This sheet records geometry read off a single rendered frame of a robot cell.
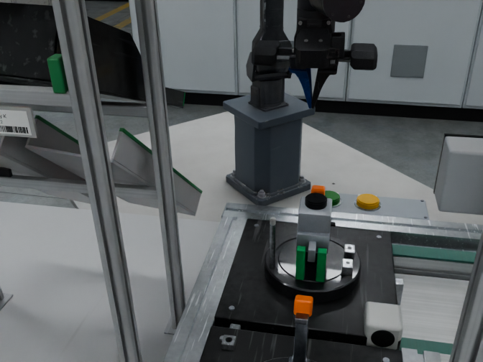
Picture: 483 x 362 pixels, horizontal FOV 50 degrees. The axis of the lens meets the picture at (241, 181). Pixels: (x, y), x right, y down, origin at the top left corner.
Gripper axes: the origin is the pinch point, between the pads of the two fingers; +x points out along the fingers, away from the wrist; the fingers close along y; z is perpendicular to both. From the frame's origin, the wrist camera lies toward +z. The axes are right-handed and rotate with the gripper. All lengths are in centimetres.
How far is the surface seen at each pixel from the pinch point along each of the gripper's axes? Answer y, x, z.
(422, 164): 55, 119, -212
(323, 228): 3.7, 12.5, 20.8
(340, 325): 6.9, 21.8, 28.7
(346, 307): 7.5, 21.8, 25.4
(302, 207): 0.7, 10.3, 19.5
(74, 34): -17.0, -17.5, 40.2
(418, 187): 24, 33, -29
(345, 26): 3, 55, -284
